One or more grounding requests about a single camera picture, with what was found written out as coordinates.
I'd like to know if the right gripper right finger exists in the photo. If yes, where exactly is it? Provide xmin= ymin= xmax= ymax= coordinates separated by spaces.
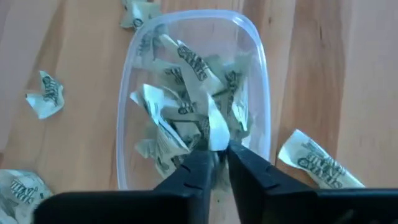
xmin=226 ymin=139 xmax=398 ymax=224

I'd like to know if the clear plastic bin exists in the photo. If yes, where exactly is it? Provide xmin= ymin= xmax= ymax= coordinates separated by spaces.
xmin=115 ymin=9 xmax=272 ymax=191

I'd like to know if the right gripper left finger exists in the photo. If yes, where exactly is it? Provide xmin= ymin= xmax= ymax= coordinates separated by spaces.
xmin=33 ymin=149 xmax=216 ymax=224

